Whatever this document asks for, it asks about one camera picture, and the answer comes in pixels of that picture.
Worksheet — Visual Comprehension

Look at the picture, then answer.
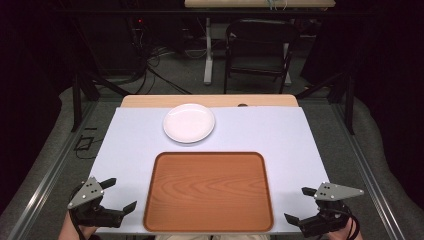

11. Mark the grey cloth padding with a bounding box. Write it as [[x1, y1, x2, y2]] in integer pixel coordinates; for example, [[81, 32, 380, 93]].
[[0, 86, 78, 240], [352, 97, 424, 240]]

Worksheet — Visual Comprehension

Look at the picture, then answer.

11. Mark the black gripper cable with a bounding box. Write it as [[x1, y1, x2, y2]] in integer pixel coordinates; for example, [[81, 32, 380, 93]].
[[67, 184, 88, 240], [343, 204, 362, 240]]

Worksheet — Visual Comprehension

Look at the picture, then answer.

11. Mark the black equipment cabinet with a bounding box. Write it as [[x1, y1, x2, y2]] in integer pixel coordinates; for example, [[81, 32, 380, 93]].
[[75, 0, 145, 76]]

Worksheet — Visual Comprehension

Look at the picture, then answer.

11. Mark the white round plate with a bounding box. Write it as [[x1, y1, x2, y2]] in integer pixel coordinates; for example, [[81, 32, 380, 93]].
[[162, 102, 217, 145]]

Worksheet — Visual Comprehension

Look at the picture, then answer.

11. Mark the light wooden table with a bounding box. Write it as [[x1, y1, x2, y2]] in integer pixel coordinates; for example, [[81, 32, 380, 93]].
[[119, 93, 300, 109]]

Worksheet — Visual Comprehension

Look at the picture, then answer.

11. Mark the person's left hand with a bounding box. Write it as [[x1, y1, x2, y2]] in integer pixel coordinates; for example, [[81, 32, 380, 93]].
[[59, 213, 98, 240]]

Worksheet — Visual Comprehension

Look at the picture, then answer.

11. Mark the wooden desk with white legs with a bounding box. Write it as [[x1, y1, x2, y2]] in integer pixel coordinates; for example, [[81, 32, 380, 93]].
[[183, 0, 337, 86]]

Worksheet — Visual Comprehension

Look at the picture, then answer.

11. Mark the aluminium rail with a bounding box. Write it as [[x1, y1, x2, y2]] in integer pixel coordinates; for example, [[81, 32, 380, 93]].
[[332, 102, 407, 240], [5, 99, 98, 240]]

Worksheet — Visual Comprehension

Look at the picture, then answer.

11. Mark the black folding chair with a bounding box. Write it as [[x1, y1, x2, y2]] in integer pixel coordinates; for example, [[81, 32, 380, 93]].
[[223, 18, 301, 95]]

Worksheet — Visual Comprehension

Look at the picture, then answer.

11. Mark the bundle of black floor cables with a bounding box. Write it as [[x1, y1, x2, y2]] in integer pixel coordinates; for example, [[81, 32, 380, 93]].
[[125, 15, 193, 96]]

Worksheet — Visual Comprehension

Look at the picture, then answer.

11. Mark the black metal stand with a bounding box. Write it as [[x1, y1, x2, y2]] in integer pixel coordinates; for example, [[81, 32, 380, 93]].
[[70, 70, 132, 133], [294, 70, 356, 136]]

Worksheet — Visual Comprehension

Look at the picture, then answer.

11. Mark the white table sheet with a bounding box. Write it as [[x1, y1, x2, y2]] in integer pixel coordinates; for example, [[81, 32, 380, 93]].
[[88, 105, 331, 235]]

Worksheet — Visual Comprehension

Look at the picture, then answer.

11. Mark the person's right hand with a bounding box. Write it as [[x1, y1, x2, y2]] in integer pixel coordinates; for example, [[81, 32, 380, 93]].
[[327, 220, 365, 240]]

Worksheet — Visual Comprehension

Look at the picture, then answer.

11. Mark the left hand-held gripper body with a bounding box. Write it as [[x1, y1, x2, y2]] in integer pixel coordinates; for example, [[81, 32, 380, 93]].
[[67, 176, 125, 229]]

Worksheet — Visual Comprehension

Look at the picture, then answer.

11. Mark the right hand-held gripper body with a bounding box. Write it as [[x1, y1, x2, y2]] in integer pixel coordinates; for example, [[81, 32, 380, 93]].
[[297, 181, 365, 239]]

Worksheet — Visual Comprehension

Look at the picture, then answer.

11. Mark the brown wooden tray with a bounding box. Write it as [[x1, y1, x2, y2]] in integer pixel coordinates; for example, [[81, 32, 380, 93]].
[[142, 151, 275, 233]]

